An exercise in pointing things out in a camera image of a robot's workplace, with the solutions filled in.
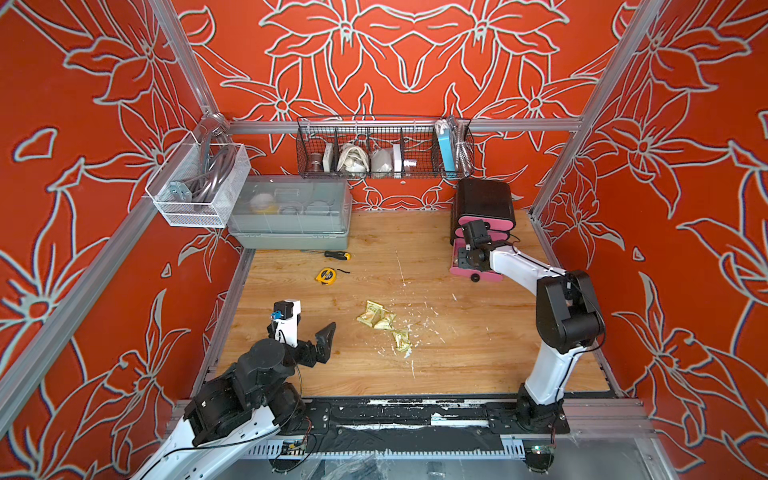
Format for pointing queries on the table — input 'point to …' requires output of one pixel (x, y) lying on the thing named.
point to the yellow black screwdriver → (335, 255)
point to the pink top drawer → (497, 224)
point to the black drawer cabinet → (489, 201)
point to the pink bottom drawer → (475, 274)
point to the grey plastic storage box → (292, 213)
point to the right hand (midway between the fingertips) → (464, 255)
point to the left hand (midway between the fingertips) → (318, 320)
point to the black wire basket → (385, 147)
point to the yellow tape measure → (327, 275)
